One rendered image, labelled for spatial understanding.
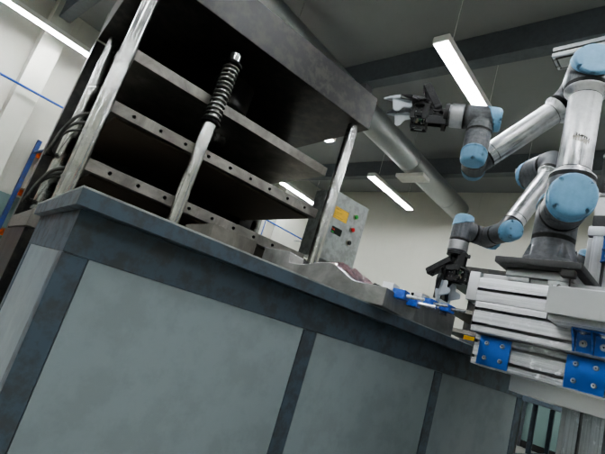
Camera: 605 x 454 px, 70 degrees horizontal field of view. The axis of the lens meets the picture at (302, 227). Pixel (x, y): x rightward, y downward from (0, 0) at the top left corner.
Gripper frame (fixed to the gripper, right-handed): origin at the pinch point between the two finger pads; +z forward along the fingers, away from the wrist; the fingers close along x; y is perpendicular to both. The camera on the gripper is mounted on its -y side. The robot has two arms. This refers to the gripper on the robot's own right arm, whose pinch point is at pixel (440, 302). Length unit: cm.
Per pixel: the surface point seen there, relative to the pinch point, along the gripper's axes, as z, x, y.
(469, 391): 28.4, 25.0, 3.8
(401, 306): 9.1, -32.1, 9.1
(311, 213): -34, -13, -79
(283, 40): -99, -66, -69
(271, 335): 29, -74, 4
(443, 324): 7.9, 1.7, 2.0
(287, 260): 4, -57, -23
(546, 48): -306, 214, -97
